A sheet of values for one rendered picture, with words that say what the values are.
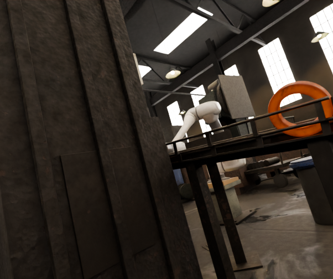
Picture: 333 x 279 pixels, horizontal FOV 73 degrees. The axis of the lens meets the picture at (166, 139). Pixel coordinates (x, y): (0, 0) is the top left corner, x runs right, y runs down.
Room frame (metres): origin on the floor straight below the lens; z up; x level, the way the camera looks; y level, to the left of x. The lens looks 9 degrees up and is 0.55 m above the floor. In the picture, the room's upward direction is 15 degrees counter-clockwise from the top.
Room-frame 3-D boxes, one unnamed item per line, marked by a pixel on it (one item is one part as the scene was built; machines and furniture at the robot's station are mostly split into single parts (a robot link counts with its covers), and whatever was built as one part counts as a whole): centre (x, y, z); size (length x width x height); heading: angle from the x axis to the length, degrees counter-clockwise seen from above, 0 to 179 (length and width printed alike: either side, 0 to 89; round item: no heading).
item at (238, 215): (2.40, -0.40, 0.16); 0.40 x 0.40 x 0.31; 46
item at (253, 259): (1.37, -0.24, 0.36); 0.26 x 0.20 x 0.72; 79
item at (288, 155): (4.98, -2.41, 0.38); 1.03 x 0.83 x 0.75; 47
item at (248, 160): (4.23, -0.84, 0.33); 0.93 x 0.73 x 0.66; 51
